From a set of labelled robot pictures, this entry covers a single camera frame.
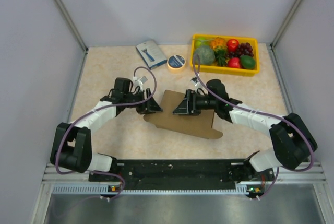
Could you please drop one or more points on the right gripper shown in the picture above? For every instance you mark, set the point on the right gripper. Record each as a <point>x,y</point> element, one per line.
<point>188,106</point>

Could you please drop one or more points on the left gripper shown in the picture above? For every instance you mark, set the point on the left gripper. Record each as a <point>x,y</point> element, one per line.
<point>151,106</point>

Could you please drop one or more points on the brown cardboard box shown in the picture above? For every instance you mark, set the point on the brown cardboard box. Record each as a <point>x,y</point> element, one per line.
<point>198,126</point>

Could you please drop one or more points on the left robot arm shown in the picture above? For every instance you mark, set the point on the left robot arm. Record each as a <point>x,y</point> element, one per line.
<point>72,146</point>

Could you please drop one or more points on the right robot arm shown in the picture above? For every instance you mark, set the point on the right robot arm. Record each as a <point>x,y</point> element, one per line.
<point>292,142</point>

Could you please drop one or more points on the razor package box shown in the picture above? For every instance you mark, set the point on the razor package box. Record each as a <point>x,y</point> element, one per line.
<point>151,54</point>

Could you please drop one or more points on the yellow tape roll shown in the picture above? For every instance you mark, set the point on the yellow tape roll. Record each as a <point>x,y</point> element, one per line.
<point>176,63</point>

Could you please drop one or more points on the yellow plastic tray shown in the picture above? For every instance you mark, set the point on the yellow plastic tray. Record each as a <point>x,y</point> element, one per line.
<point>214,68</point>

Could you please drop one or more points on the green netted melon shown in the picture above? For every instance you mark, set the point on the green netted melon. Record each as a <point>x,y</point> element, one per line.
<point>204,55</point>

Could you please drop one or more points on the red apple in front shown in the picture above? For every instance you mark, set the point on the red apple in front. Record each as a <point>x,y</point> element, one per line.
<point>234,63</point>

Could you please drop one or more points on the red apple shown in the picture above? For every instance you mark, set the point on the red apple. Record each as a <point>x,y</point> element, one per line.
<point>234,63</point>
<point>232,45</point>

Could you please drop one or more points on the green apple with stem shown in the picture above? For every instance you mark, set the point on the green apple with stem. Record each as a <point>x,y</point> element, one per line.
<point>201,41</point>

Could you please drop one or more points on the orange pineapple with leaves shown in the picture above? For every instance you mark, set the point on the orange pineapple with leaves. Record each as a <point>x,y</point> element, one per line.
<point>220,50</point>

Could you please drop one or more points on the green avocado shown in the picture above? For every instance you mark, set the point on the green avocado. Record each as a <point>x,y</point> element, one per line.
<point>247,62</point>

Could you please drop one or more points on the red apple at back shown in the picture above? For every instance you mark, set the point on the red apple at back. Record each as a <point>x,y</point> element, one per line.
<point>232,45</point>

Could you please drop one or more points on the dark purple grape bunch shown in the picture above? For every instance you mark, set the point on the dark purple grape bunch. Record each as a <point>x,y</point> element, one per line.
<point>241,49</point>

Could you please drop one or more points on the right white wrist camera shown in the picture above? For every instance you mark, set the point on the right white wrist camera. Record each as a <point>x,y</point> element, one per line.
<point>196,83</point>

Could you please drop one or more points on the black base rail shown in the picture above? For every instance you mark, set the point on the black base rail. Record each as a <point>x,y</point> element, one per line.
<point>188,175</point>

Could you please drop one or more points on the right aluminium frame post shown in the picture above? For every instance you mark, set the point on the right aluminium frame post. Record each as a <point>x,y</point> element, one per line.
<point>286,22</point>

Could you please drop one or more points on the aluminium frame post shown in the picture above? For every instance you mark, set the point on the aluminium frame post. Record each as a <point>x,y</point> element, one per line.
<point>286,22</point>
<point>70,24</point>

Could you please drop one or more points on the left aluminium frame post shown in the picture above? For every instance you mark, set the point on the left aluminium frame post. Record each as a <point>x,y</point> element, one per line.
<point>70,24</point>

